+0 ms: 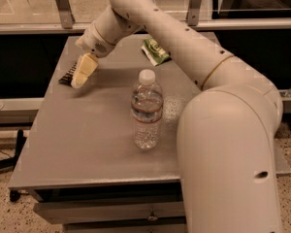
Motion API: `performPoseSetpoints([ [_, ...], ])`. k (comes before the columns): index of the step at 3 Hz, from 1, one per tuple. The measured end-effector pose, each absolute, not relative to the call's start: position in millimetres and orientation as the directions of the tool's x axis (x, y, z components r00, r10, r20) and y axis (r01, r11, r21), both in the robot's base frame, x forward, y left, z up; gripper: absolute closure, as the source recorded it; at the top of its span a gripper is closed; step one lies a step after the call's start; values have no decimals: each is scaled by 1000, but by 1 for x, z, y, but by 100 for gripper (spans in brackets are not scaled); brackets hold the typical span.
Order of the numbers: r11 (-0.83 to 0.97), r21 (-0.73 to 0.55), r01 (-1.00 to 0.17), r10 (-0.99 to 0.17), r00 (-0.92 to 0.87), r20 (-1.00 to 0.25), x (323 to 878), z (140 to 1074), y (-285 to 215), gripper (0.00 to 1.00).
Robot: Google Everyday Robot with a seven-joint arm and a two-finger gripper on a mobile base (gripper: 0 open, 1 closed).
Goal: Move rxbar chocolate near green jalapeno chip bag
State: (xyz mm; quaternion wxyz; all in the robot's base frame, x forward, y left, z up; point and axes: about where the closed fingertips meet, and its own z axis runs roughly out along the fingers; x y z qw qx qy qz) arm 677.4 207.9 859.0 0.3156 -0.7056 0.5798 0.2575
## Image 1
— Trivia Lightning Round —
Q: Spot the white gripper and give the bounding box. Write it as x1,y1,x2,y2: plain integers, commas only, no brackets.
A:
71,23,114,88

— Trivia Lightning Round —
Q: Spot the black rxbar chocolate bar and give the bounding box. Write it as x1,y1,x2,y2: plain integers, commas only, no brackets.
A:
58,64,77,86

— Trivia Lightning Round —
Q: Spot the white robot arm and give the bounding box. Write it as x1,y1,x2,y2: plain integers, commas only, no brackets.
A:
77,0,283,233

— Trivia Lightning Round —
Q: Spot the green jalapeno chip bag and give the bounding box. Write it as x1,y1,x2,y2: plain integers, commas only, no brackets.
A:
141,38,171,66

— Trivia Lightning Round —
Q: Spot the clear plastic water bottle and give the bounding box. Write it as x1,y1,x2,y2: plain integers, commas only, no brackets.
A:
131,69,164,150

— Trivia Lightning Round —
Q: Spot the left metal railing post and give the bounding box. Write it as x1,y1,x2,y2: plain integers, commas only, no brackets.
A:
55,0,75,29

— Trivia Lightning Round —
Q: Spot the metal railing post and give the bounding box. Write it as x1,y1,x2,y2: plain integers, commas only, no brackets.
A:
186,0,202,26
55,0,75,29

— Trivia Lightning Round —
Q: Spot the black stand base with cable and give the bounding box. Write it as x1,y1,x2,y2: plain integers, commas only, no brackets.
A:
0,129,26,203

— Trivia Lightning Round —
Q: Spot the right metal railing post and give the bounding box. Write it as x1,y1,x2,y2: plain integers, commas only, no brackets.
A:
186,0,202,26

